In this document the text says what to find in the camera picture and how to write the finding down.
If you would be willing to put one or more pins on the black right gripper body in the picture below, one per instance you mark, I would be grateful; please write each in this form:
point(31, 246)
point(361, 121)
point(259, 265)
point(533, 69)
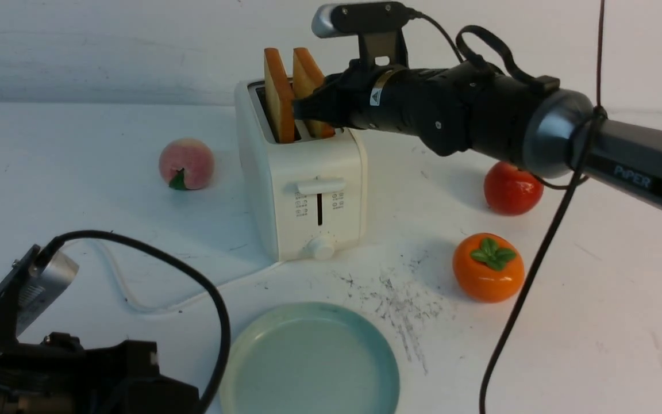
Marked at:
point(433, 105)

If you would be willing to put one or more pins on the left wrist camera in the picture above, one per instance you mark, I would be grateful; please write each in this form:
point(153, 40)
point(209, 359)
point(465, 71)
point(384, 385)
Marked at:
point(29, 289)

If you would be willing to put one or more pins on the orange persimmon with green leaf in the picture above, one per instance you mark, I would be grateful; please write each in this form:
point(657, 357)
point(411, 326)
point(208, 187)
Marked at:
point(488, 268)

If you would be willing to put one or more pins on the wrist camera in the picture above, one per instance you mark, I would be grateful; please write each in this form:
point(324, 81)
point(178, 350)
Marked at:
point(378, 27)
point(29, 289)

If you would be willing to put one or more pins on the red apple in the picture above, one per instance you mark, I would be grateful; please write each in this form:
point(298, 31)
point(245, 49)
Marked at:
point(510, 191)

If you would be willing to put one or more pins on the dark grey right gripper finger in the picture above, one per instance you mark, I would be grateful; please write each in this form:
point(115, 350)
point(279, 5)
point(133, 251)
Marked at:
point(320, 106)

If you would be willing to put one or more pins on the pink peach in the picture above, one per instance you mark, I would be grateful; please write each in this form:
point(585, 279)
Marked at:
point(187, 164)

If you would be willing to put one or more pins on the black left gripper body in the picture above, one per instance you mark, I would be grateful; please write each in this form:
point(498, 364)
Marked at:
point(60, 376)

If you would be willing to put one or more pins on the toast slice slot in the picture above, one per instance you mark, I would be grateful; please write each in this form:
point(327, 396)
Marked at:
point(306, 77)
point(278, 97)

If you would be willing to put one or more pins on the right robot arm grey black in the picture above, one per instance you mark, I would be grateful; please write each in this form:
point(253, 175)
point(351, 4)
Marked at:
point(545, 134)

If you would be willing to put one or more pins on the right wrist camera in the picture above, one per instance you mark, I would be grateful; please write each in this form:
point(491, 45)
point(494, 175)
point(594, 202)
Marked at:
point(378, 27)

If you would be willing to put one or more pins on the light green plate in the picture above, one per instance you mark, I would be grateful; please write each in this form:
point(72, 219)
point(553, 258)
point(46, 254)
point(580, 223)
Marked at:
point(310, 357)

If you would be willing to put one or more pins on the white toaster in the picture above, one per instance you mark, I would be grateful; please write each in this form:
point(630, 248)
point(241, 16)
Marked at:
point(308, 198)

